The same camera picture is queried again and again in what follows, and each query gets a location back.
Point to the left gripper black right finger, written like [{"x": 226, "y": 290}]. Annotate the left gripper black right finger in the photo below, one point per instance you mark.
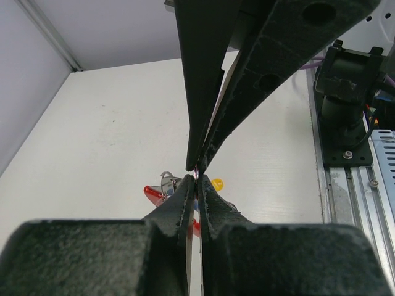
[{"x": 240, "y": 257}]

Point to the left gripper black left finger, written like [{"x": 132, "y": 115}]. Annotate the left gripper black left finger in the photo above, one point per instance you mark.
[{"x": 79, "y": 257}]

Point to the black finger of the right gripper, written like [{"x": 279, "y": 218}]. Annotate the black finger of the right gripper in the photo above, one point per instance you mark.
[
  {"x": 293, "y": 32},
  {"x": 204, "y": 30}
]

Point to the red handled keyring holder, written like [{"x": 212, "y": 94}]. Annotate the red handled keyring holder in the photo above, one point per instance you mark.
[{"x": 174, "y": 222}]

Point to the yellow tag silver key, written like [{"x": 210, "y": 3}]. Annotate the yellow tag silver key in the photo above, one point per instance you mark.
[{"x": 218, "y": 184}]

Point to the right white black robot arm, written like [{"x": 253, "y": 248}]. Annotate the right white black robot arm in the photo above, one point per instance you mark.
[{"x": 236, "y": 53}]

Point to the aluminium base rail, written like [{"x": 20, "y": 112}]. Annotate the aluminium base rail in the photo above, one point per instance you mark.
[{"x": 354, "y": 196}]

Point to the white slotted cable duct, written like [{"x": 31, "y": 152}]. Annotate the white slotted cable duct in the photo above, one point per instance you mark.
[{"x": 383, "y": 141}]

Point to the right aluminium frame post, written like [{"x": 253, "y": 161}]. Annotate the right aluminium frame post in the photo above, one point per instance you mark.
[{"x": 51, "y": 34}]

